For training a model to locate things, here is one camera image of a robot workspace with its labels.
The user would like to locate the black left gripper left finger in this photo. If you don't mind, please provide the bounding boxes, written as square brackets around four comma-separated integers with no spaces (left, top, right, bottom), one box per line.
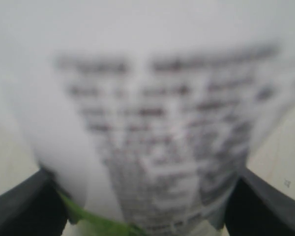
[0,168,79,236]

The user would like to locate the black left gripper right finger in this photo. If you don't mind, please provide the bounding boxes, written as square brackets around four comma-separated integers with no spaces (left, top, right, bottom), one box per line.
[208,168,295,236]

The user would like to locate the clear plastic drink bottle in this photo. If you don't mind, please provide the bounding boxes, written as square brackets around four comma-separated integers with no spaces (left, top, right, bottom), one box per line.
[0,0,295,236]

